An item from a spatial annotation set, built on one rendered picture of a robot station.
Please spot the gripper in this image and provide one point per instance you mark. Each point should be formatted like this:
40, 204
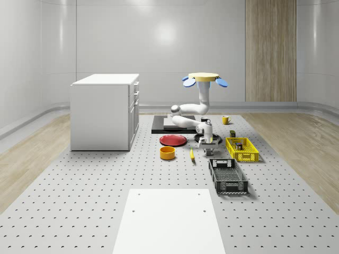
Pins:
205, 143

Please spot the grey cube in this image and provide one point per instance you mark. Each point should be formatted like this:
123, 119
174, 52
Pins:
209, 153

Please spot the puzzle cube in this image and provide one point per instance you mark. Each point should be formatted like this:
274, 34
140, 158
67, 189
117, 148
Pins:
239, 146

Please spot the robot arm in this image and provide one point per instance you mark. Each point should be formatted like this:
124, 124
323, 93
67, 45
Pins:
190, 108

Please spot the black plate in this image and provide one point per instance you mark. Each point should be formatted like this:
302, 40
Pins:
215, 137

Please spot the banana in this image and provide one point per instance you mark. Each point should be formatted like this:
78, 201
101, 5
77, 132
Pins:
192, 156

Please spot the black mug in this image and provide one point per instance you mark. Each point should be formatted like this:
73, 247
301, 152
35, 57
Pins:
204, 119

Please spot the flat-sided can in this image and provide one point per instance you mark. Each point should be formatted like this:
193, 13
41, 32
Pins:
232, 134

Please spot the yellow mug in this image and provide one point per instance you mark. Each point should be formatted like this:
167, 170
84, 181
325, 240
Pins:
225, 120

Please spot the red plate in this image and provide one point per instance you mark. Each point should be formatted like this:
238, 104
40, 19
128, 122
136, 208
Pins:
173, 140

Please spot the yellow bowl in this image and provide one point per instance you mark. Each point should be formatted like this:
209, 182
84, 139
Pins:
167, 154

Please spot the yellow basket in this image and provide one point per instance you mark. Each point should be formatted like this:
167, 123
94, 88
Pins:
249, 156

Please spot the dark grey basket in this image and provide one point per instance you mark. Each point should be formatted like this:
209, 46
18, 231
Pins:
230, 185

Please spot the black stove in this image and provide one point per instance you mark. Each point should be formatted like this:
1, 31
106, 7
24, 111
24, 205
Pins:
159, 124

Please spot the white board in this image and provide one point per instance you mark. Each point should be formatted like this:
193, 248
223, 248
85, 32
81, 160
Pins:
169, 222

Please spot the white cabinet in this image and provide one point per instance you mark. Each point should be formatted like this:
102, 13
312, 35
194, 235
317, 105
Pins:
100, 116

